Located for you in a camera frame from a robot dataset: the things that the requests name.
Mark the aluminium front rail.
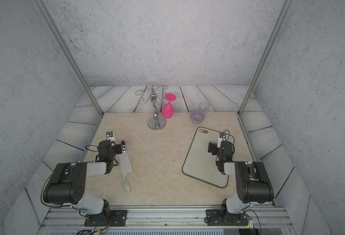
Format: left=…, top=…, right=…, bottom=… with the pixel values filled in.
left=38, top=206, right=296, bottom=235

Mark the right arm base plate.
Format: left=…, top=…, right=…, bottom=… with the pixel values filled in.
left=204, top=210, right=249, bottom=227

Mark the clear plastic cup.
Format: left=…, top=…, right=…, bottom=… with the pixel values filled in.
left=199, top=102, right=210, bottom=113

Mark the silver metal cup rack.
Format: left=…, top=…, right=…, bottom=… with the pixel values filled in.
left=135, top=85, right=168, bottom=131

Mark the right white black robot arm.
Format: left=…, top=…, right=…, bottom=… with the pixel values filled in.
left=205, top=131, right=274, bottom=226

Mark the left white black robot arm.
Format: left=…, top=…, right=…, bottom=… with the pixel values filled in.
left=40, top=132, right=127, bottom=227

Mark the white cleaver knife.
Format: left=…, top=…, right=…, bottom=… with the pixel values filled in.
left=118, top=152, right=133, bottom=193

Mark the beige cutting board green rim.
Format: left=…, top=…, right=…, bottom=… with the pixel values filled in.
left=182, top=127, right=229, bottom=189

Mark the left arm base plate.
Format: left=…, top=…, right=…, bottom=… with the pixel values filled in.
left=84, top=210, right=128, bottom=227

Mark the right aluminium frame post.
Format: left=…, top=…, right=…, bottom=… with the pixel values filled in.
left=238, top=0, right=293, bottom=117

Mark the pink plastic goblet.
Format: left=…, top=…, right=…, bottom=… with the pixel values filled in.
left=161, top=93, right=176, bottom=119

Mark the aluminium frame post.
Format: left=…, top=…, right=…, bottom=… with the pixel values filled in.
left=238, top=0, right=293, bottom=117
left=33, top=0, right=104, bottom=118

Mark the left aluminium frame post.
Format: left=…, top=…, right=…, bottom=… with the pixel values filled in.
left=33, top=0, right=104, bottom=118

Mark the purple translucent bowl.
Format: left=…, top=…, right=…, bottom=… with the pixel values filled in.
left=190, top=110, right=205, bottom=124

